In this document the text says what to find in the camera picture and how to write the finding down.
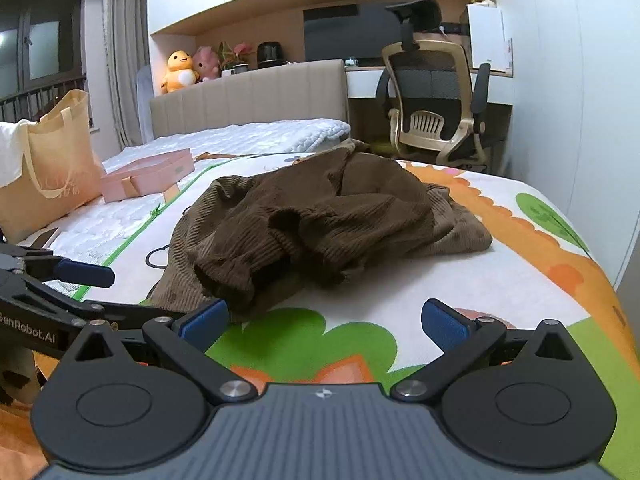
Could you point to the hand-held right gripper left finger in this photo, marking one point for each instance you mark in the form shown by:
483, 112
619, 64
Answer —
205, 319

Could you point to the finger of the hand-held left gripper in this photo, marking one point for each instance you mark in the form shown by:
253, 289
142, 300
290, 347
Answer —
75, 306
85, 272

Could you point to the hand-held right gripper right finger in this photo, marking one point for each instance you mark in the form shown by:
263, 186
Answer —
445, 325

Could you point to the cartoon giraffe printed blanket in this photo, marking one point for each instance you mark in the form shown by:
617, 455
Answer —
500, 270

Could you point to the beige tote bag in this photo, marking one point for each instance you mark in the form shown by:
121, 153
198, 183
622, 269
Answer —
50, 175

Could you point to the pink gift box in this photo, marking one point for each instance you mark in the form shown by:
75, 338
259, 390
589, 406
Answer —
150, 180

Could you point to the white cloth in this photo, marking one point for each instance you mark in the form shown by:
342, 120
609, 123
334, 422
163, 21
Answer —
10, 150

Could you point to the dark balcony railing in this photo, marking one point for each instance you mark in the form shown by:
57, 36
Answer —
35, 97

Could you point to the green stool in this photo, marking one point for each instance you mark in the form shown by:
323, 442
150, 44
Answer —
384, 148

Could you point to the white quilted mattress pad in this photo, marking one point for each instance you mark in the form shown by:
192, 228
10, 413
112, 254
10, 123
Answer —
240, 135

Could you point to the grey curtain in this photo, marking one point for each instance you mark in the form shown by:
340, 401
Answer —
125, 60

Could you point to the yellow plush duck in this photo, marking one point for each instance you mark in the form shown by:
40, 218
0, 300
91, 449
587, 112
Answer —
179, 72

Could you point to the beige bed headboard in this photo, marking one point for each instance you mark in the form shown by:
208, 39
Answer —
250, 95

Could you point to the dark framed window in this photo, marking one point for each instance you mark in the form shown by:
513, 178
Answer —
45, 40

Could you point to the pink plush toy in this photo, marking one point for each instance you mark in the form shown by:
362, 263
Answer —
206, 65

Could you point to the beige mesh office chair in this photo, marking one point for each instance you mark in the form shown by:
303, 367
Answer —
425, 85

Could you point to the white desk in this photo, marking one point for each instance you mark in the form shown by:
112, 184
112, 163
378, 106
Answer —
362, 85

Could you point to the potted plant with pink flowers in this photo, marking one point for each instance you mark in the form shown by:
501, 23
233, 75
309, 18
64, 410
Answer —
235, 57

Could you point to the black round appliance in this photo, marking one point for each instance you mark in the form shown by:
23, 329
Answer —
271, 55

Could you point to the white box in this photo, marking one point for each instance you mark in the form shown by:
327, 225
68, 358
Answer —
487, 40

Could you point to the black computer monitor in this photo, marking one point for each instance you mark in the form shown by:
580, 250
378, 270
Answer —
340, 35

